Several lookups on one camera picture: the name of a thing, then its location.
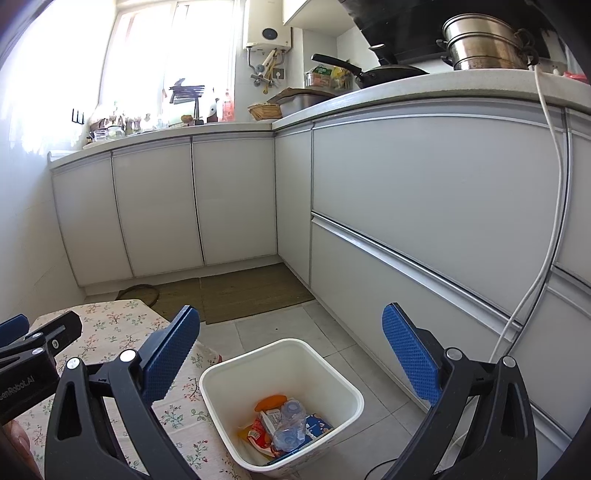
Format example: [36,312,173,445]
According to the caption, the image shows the white drawer front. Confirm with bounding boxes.
[310,108,571,324]
[310,217,552,416]

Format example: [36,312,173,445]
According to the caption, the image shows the white power cable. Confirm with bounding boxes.
[489,65,570,365]

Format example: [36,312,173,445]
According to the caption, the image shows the person's left hand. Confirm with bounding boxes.
[0,421,32,480]

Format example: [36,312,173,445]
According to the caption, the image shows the stacked steel steamer pot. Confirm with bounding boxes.
[436,14,540,71]

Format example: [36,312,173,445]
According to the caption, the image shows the round floor mat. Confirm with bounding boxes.
[115,285,161,308]

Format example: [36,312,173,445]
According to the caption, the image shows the large woven floor mat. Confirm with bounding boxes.
[199,263,316,325]

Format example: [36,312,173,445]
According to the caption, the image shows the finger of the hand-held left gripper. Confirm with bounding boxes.
[0,314,30,347]
[0,310,83,368]

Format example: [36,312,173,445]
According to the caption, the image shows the white kitchen countertop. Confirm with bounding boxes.
[48,69,591,171]

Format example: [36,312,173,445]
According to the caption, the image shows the clear plastic bottle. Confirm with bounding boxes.
[271,399,308,453]

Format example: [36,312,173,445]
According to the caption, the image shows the metal pot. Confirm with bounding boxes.
[268,87,339,118]

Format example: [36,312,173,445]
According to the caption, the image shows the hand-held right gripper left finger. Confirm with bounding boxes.
[45,305,201,480]

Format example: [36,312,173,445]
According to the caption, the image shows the black frying pan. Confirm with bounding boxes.
[311,54,431,89]

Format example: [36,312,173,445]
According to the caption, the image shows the red paper noodle bowl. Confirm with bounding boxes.
[247,413,278,450]

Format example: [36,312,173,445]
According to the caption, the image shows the white wall cabinet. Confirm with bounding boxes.
[283,0,365,34]

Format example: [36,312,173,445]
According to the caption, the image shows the kitchen window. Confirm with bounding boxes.
[99,0,245,121]

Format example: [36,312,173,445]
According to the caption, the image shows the group of small jars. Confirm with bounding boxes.
[85,111,160,141]

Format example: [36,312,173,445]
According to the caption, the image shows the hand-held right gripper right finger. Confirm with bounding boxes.
[381,302,539,480]

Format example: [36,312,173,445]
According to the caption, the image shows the white water heater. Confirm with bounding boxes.
[243,0,294,51]

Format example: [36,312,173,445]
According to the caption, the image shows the small woven floor mat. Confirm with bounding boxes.
[154,277,206,321]

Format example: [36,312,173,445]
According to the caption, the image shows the small blue box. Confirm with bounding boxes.
[302,414,334,437]

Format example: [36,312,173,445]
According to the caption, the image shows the narrow white cabinet door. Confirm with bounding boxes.
[274,122,315,289]

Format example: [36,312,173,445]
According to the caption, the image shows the wicker basket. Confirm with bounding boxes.
[248,102,283,121]

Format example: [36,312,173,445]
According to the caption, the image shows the black rack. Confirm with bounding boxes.
[168,79,207,126]

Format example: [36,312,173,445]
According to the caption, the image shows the black range hood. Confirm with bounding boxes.
[339,0,555,63]

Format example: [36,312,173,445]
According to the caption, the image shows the snack bags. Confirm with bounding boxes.
[305,65,357,90]

